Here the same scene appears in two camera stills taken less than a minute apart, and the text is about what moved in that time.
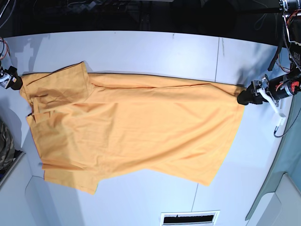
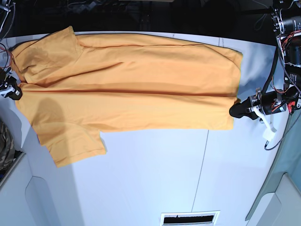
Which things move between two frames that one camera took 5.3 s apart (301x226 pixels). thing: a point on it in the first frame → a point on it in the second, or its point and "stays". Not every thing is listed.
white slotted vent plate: (188, 218) stays
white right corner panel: (281, 207) stays
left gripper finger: (15, 83) → (16, 95)
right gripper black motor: (275, 88) → (271, 102)
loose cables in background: (259, 22) stays
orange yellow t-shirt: (84, 124) → (74, 87)
